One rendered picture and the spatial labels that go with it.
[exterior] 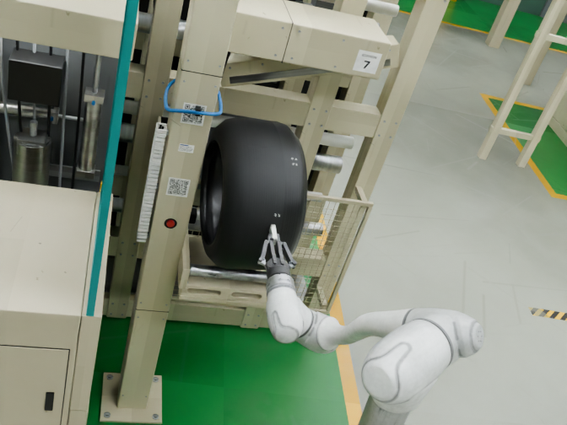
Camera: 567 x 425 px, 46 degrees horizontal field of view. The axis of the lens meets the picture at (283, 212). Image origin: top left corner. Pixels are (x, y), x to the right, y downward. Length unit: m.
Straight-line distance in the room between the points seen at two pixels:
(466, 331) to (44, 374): 1.09
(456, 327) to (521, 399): 2.50
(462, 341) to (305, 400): 1.93
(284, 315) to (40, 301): 0.67
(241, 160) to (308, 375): 1.60
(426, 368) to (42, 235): 1.11
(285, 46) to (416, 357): 1.32
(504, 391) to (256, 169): 2.30
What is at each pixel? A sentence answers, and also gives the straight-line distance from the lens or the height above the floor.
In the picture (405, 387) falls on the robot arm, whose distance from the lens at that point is 1.48.
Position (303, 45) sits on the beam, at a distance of 2.45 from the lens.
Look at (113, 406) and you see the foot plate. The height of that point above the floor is 0.01.
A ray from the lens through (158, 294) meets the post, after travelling 2.69.
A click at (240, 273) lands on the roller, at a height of 0.92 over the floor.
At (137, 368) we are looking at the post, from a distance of 2.99.
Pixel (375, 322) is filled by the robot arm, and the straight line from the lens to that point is 1.76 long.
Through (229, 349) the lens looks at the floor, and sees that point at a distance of 3.54.
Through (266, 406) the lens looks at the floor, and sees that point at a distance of 3.36.
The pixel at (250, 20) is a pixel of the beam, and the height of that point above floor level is 1.76.
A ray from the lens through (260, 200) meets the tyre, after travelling 2.24.
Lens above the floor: 2.53
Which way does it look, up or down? 33 degrees down
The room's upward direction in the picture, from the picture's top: 18 degrees clockwise
